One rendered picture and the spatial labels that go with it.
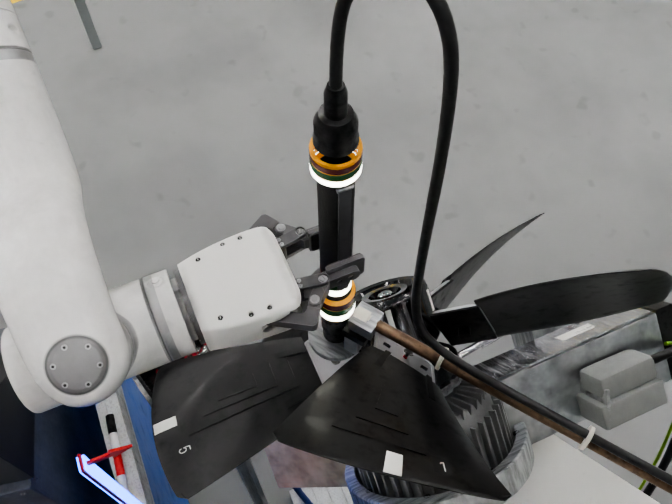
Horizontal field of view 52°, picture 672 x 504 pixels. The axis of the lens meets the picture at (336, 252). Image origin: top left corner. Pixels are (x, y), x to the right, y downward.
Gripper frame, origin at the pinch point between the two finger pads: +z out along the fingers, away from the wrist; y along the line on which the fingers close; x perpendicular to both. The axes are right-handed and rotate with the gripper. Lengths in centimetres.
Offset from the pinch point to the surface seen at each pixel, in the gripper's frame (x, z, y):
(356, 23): -148, 91, -187
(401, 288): -24.5, 11.7, -4.7
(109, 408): -62, -36, -21
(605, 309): -22.0, 33.8, 10.0
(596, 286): -13.0, 29.3, 9.6
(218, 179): -147, 7, -129
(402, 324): -22.6, 8.8, 1.0
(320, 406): -8.4, -6.7, 11.3
